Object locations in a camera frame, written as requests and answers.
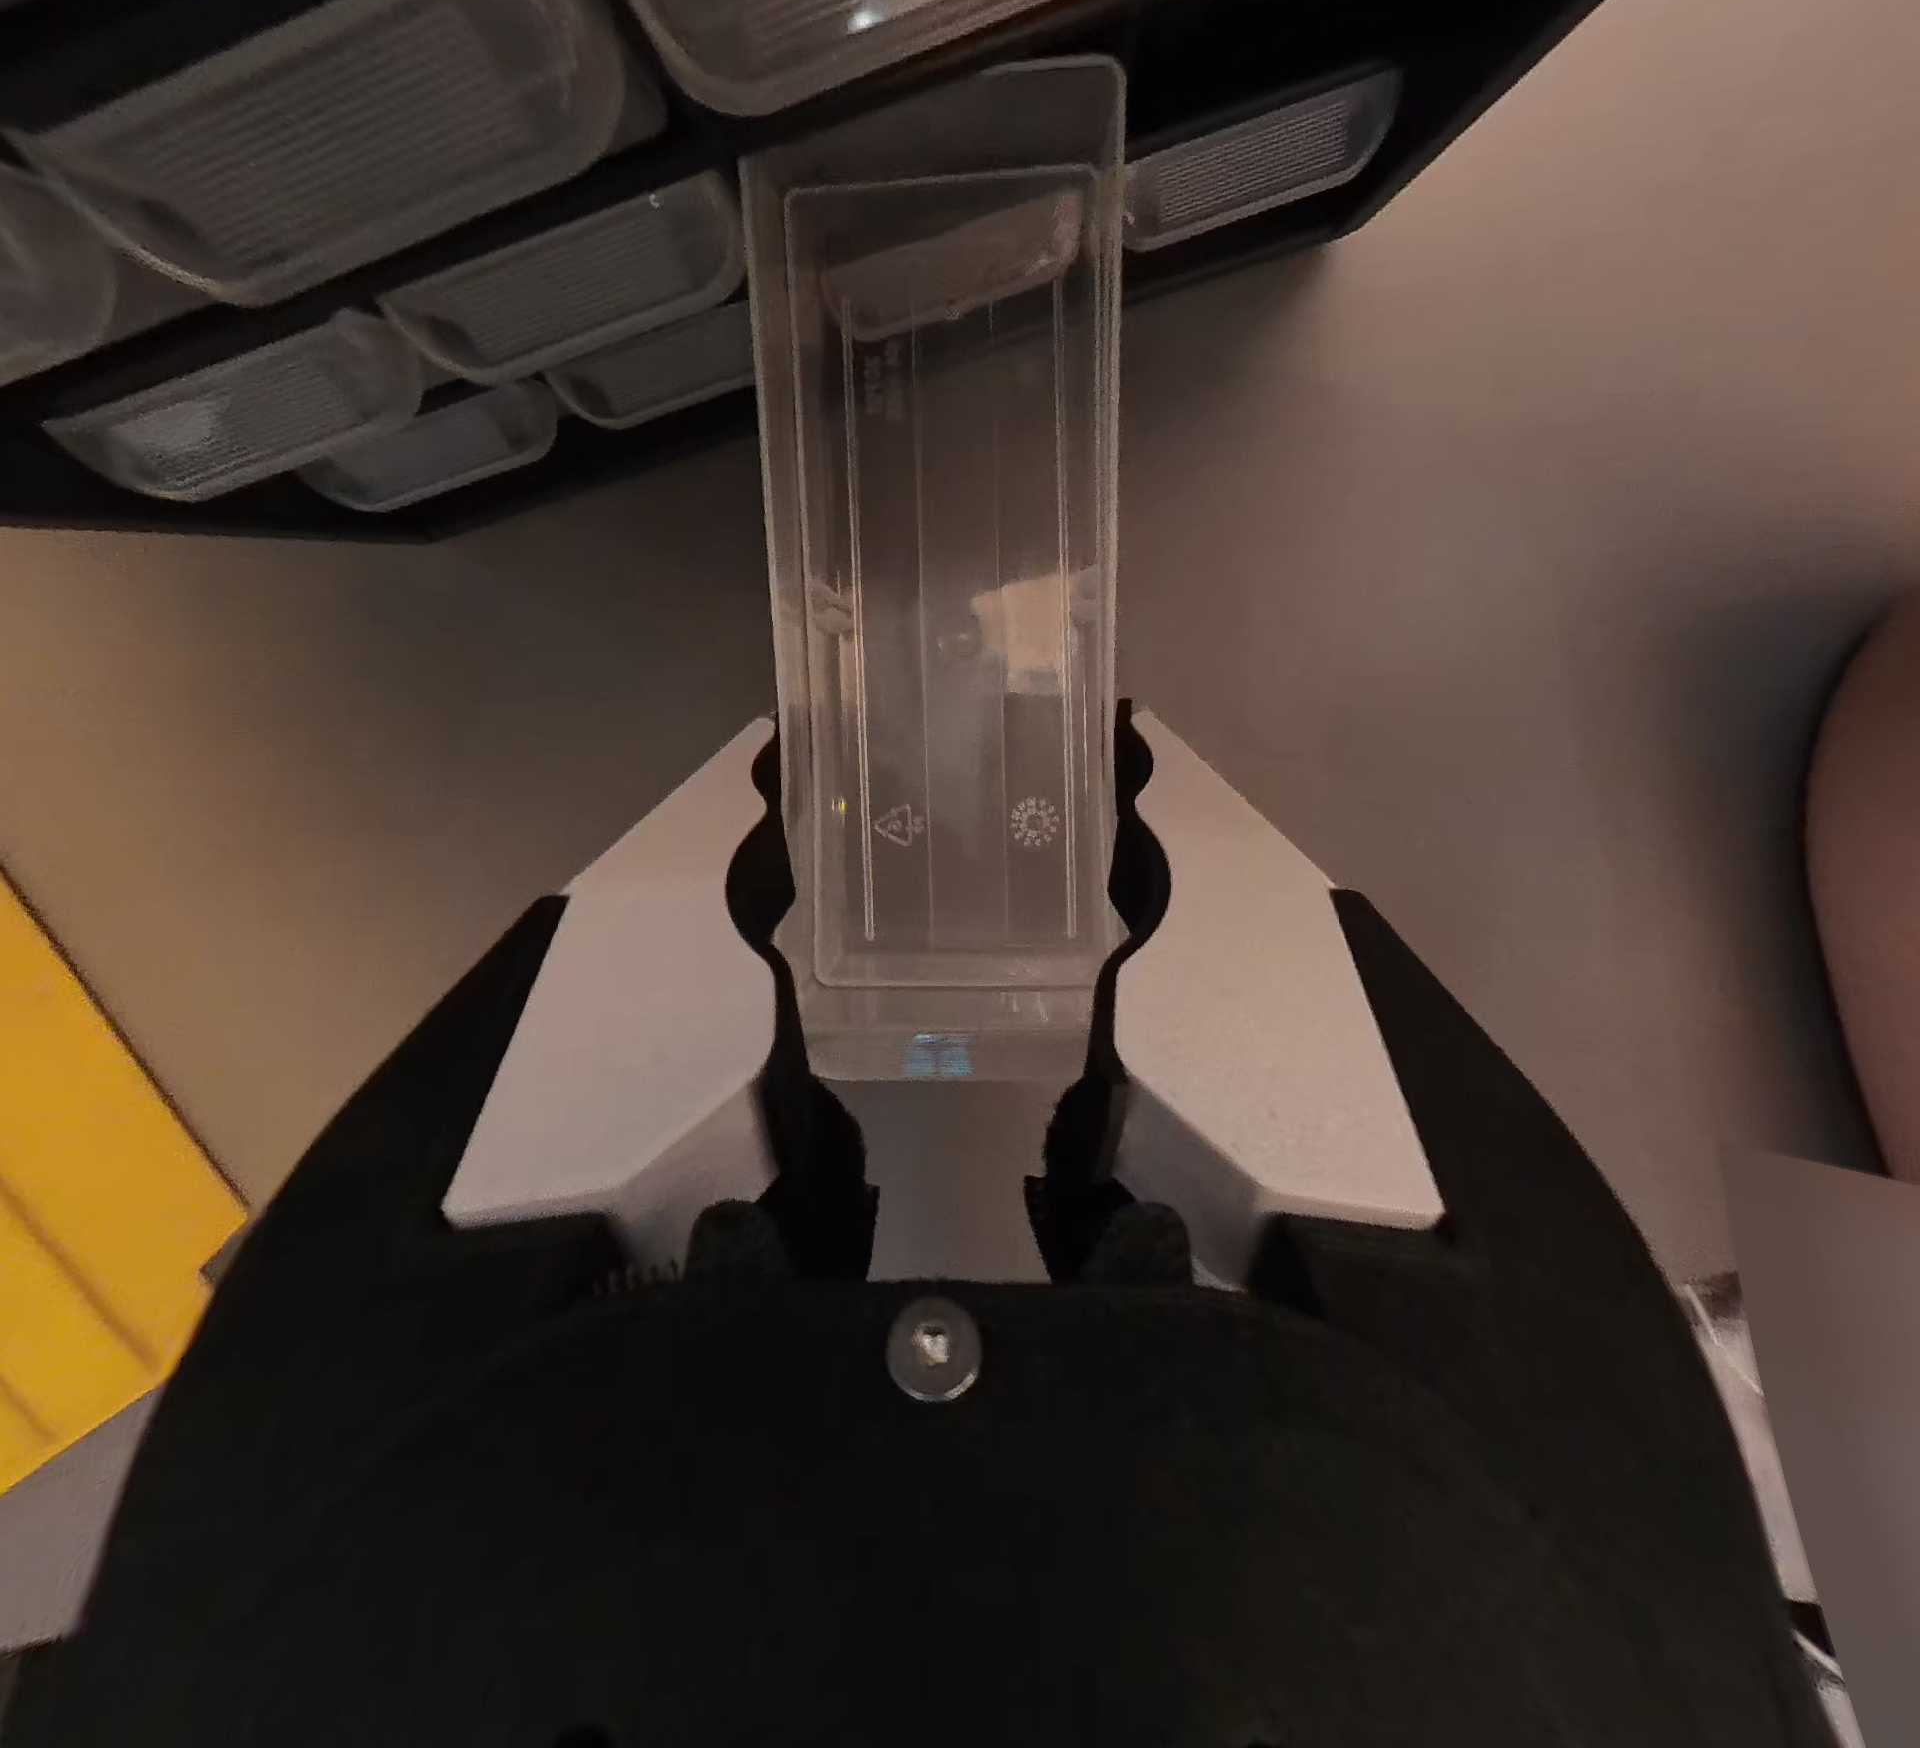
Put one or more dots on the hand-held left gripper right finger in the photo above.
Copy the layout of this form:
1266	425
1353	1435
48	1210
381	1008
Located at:
1260	1029

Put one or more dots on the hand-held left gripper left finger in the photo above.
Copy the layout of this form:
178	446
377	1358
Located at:
631	1029

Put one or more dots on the yellow plastic bin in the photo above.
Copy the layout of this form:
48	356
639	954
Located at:
75	1180

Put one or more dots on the black drawer cabinet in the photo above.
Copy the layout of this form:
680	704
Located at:
1499	10

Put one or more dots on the person's right forearm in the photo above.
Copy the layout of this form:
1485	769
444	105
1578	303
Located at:
1877	909

